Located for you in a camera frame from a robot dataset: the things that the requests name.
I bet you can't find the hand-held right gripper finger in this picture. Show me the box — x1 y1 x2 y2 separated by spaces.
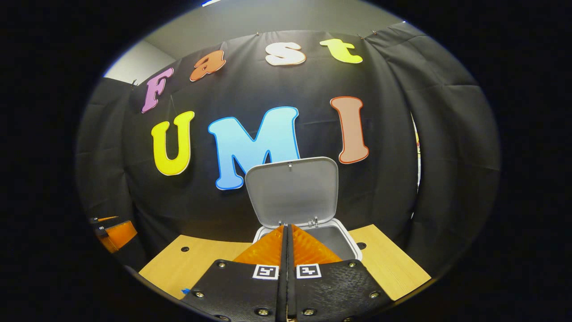
181 225 287 322
287 225 394 322

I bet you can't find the white desktop garbage bin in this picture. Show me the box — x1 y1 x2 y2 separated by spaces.
244 157 364 264

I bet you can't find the light wooden desktop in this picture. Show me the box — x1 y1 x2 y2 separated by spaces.
139 224 432 301

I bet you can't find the black backdrop cloth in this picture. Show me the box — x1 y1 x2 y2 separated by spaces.
75 21 501 278

